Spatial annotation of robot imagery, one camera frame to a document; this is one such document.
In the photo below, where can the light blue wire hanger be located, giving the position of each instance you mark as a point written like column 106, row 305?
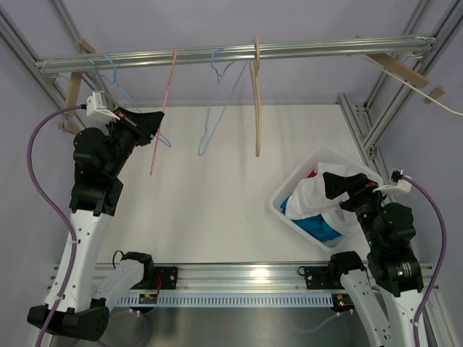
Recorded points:
column 215, row 113

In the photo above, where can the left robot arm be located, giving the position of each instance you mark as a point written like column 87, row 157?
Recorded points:
column 94, row 197

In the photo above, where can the wooden hanger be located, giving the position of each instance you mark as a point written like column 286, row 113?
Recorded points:
column 254, row 66

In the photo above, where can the pink wire hanger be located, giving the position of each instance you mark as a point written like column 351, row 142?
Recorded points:
column 163, row 109

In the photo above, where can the left wooden bracket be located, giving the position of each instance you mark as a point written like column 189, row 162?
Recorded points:
column 73, row 90

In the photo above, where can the metal hanging rail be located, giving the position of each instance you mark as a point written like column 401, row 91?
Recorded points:
column 356, row 46

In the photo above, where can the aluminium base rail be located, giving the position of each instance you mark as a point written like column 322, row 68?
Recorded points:
column 235, row 278

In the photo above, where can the blue t shirt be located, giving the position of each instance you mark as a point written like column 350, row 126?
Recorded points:
column 315, row 225

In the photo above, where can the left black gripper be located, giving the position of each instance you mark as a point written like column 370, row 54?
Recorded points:
column 142, row 125

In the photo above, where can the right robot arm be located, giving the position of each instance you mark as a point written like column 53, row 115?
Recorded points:
column 387, row 291

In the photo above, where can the red t shirt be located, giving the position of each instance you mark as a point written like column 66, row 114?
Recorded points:
column 312, row 174

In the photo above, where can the white mesh shirt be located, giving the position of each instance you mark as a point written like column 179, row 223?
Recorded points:
column 342, row 221

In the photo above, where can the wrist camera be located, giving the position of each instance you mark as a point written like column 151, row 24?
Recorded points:
column 399, row 185
column 97, row 109

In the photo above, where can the wooden bracket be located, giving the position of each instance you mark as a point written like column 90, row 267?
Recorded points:
column 404, row 74
column 73, row 90

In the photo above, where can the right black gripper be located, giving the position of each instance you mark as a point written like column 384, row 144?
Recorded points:
column 358, row 186

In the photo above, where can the right wooden bracket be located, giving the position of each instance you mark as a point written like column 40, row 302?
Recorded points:
column 404, row 74

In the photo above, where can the white plastic basket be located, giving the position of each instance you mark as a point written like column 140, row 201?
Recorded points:
column 320, row 154

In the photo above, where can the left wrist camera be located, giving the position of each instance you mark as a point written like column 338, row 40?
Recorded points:
column 97, row 109

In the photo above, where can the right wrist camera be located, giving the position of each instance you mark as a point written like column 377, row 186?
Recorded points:
column 399, row 185

